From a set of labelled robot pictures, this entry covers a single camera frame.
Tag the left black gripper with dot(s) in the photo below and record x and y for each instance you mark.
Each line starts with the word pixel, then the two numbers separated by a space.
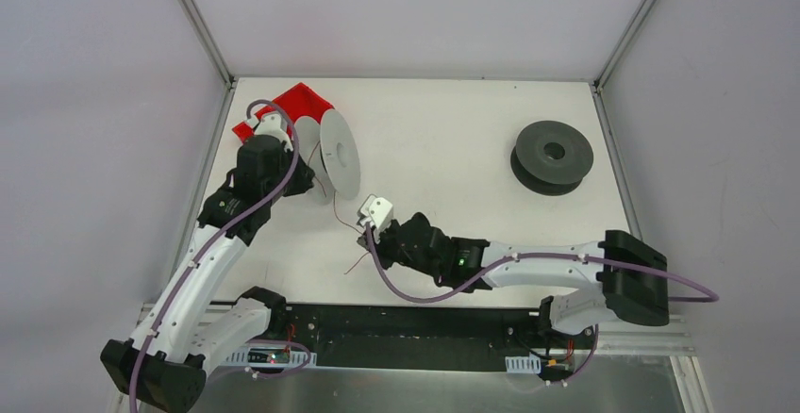
pixel 299 177

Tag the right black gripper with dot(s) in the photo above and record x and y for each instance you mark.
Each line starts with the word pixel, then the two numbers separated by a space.
pixel 384 239

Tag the white perforated spool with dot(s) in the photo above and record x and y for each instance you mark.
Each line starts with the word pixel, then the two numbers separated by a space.
pixel 329 148

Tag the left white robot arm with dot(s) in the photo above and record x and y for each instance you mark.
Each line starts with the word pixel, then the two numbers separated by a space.
pixel 168 357

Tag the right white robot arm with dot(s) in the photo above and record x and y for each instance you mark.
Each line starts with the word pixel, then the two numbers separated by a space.
pixel 616 278

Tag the red plastic bin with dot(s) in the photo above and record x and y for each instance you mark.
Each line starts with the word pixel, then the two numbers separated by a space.
pixel 298 101

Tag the dark grey spool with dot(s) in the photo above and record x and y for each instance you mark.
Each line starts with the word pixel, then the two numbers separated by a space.
pixel 551 158

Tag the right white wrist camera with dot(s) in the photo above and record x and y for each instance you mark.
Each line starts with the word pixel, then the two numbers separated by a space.
pixel 375 212

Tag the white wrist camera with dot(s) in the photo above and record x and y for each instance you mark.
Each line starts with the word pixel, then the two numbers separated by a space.
pixel 375 212
pixel 271 124

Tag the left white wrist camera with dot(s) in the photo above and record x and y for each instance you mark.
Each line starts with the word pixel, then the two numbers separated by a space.
pixel 271 124

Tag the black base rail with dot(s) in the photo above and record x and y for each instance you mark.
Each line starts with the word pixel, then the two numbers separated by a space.
pixel 414 338

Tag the left white cable duct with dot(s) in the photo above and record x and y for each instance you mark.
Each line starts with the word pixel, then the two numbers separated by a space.
pixel 266 358

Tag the white cable duct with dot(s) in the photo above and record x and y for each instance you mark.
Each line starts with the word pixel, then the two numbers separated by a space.
pixel 527 364
pixel 266 358

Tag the right white cable duct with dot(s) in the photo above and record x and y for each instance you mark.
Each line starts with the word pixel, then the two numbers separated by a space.
pixel 527 364

